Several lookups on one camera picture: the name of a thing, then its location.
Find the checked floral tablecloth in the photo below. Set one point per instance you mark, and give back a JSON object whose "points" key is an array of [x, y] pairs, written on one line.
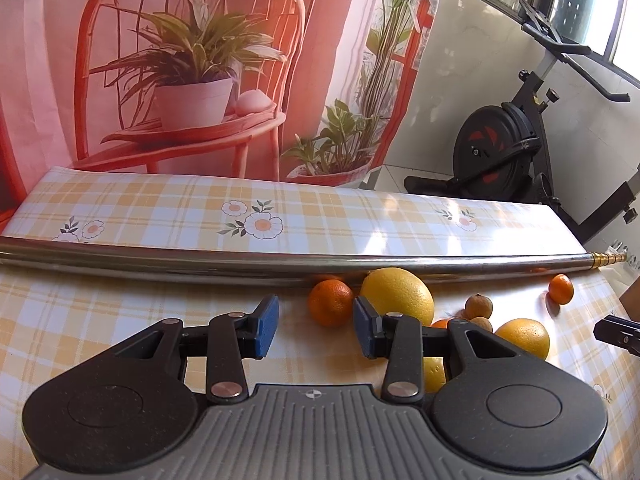
{"points": [[150, 210]]}

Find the printed backdrop cloth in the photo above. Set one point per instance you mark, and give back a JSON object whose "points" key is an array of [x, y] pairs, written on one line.
{"points": [[50, 60]]}

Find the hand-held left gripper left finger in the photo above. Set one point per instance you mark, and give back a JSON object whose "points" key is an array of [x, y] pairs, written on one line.
{"points": [[266, 327]]}

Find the yellow orange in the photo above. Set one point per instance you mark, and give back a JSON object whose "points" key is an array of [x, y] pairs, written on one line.
{"points": [[525, 337]]}

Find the long metal pole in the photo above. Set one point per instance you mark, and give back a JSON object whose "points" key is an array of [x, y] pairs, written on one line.
{"points": [[200, 267]]}

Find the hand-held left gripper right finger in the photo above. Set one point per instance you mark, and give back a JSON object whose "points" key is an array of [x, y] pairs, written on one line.
{"points": [[364, 327]]}

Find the large yellow grapefruit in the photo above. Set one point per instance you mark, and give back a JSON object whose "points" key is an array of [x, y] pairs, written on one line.
{"points": [[400, 292]]}

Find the black exercise bike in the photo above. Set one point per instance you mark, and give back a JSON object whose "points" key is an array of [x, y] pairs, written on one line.
{"points": [[492, 142]]}

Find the orange tangerine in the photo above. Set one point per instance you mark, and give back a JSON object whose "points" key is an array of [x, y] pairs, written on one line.
{"points": [[440, 324], [327, 305], [561, 288]]}

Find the brown longan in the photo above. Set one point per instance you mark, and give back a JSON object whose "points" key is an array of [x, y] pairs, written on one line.
{"points": [[479, 306], [481, 324]]}

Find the yellow lemon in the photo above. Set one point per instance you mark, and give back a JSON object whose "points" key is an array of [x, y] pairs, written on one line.
{"points": [[434, 374]]}

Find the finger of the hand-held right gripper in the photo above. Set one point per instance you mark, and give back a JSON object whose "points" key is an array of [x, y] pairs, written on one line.
{"points": [[620, 331]]}

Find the brown cardboard piece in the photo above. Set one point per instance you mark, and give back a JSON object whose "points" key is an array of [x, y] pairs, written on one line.
{"points": [[631, 305]]}

